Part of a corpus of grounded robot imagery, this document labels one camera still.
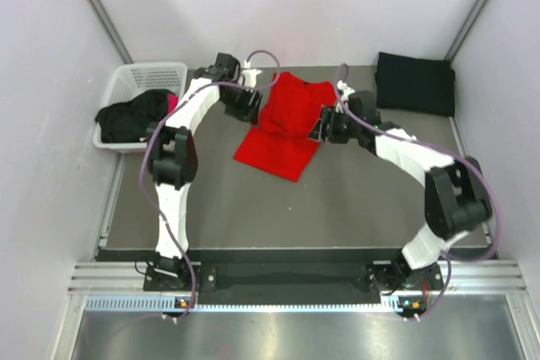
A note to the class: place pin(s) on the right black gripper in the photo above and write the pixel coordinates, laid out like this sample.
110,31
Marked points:
327,117

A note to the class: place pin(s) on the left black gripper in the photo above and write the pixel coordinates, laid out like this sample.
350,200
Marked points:
245,113

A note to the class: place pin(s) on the red t shirt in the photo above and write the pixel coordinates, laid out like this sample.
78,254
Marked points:
279,143

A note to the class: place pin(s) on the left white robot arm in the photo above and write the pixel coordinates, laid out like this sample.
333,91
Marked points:
172,160

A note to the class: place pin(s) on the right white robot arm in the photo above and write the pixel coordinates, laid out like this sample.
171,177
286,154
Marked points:
455,200

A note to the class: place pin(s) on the pink garment in basket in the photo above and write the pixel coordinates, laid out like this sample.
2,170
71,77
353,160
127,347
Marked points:
172,101

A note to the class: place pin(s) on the folded black t shirt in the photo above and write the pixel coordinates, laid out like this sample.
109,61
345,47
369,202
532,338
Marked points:
415,84

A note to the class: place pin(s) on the white plastic laundry basket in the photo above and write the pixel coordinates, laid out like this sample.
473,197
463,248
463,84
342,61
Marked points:
129,81

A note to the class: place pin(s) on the black t shirt in basket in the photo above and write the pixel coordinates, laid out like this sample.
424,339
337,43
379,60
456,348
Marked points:
127,122

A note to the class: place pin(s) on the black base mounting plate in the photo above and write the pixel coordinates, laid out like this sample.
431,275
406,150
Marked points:
304,283

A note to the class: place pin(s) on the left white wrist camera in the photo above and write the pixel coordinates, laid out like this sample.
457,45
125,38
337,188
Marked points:
248,75

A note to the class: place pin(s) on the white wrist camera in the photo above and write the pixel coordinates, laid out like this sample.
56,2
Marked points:
248,75
344,92

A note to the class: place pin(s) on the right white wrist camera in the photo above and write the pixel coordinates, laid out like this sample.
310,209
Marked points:
344,92

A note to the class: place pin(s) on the aluminium frame rail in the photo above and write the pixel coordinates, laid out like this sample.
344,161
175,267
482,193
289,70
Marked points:
480,278

